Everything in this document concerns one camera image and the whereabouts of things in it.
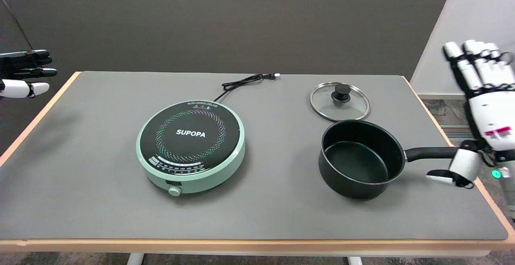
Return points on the white table leg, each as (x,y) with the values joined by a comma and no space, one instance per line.
(134,259)
(355,261)

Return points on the gray table mat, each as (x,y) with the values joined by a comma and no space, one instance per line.
(261,208)

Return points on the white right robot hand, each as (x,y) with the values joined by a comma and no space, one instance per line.
(491,112)

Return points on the green round induction cooker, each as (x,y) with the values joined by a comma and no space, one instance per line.
(190,146)

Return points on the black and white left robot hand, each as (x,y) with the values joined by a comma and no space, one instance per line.
(20,88)

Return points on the floor vent grille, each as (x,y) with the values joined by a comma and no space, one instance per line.
(456,131)

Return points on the glass lid with black knob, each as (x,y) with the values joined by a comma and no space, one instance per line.
(340,102)

